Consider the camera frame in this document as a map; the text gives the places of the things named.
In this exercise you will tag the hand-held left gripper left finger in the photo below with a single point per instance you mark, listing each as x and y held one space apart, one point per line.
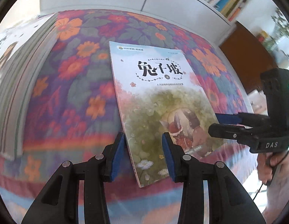
117 158

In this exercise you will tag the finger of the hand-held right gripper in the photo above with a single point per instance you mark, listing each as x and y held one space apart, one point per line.
228 118
228 131

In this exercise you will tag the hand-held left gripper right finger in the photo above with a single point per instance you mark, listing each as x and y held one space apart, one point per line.
169 158

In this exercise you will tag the forest rabbit cover book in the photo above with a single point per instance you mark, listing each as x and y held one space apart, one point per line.
153 102

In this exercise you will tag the person's right forearm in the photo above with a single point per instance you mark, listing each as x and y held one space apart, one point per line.
279 198

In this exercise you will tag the row of colourful shelf books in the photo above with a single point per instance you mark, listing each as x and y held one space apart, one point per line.
228 0

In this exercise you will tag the person's right hand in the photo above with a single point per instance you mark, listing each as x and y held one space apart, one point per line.
265 168

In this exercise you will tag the brown wooden cabinet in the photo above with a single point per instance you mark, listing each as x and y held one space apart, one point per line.
249 58

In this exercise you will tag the red and yellow box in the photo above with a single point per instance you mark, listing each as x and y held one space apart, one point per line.
264 37

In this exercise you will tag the green plant in glass vase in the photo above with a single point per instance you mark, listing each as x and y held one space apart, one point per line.
282 23

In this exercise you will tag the floral printed cloth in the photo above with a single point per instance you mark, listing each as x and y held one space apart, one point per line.
77 74

